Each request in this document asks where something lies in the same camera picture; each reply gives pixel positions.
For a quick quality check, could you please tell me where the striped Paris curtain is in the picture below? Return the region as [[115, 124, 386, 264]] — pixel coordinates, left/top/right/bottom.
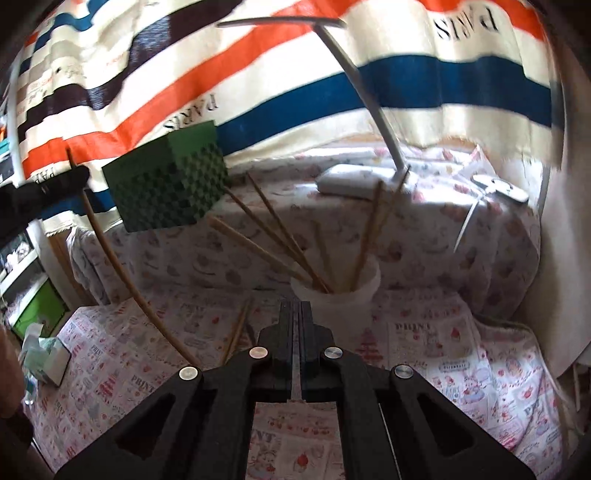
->
[[15, 0, 567, 222]]

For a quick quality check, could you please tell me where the translucent plastic cup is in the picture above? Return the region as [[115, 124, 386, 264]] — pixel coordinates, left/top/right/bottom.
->
[[290, 245, 382, 351]]

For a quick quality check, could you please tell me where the green checkered box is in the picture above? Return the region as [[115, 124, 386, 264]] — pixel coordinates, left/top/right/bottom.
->
[[102, 121, 228, 232]]

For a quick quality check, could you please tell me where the person's left hand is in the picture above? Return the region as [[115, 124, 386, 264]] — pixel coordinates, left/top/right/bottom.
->
[[0, 326, 25, 418]]

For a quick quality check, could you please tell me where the tissue pack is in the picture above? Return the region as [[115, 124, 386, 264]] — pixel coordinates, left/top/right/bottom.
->
[[19, 323, 71, 387]]

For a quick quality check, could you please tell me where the green storage bin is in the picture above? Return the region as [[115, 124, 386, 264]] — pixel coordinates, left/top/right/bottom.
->
[[8, 280, 67, 340]]

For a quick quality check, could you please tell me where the heart bear print cloth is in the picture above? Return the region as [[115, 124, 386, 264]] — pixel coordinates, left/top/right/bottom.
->
[[66, 138, 544, 324]]

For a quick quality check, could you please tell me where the white desk lamp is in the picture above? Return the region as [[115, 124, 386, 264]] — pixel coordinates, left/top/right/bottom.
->
[[216, 15, 422, 202]]

